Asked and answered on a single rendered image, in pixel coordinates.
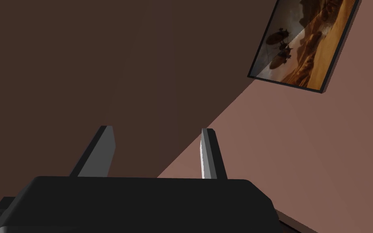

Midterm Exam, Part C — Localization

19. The black framed desert picture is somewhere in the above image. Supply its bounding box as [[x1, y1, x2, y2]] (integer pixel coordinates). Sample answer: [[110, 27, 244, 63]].
[[247, 0, 362, 94]]

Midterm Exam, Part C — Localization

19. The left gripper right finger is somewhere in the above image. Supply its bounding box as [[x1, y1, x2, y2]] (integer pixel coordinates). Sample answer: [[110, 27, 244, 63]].
[[200, 127, 228, 180]]

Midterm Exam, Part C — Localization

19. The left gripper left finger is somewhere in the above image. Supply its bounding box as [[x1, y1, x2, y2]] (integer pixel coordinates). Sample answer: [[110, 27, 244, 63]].
[[69, 125, 116, 178]]

